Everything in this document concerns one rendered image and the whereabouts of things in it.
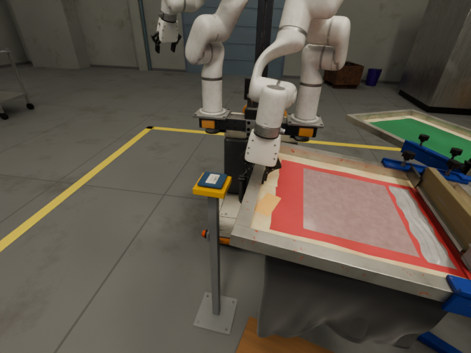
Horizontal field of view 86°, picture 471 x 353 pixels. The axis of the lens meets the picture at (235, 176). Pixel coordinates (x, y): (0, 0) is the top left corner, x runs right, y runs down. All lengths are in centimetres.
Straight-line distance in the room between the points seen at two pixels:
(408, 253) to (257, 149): 49
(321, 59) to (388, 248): 73
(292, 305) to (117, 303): 127
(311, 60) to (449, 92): 555
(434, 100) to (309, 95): 544
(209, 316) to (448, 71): 590
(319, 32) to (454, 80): 557
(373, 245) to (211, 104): 86
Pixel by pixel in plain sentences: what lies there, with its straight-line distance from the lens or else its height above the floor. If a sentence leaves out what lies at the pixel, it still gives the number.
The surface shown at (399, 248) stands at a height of 102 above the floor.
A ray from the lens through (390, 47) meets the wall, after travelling 901.
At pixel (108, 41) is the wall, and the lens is 1018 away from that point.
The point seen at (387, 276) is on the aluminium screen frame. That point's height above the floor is 106.
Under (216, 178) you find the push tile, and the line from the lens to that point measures 103.
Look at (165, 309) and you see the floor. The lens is 180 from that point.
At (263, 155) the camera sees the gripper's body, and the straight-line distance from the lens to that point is 77.
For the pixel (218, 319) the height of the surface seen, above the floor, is 1.
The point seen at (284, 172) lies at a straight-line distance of 94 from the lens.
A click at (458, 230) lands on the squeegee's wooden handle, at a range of 91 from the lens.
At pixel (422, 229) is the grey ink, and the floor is 102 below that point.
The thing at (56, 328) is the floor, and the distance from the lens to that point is 197.
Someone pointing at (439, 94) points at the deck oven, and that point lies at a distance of 651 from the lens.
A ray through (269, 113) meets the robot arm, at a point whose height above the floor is 131.
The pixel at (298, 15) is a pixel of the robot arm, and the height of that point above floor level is 154.
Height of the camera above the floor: 152
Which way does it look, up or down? 32 degrees down
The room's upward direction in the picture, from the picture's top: 2 degrees clockwise
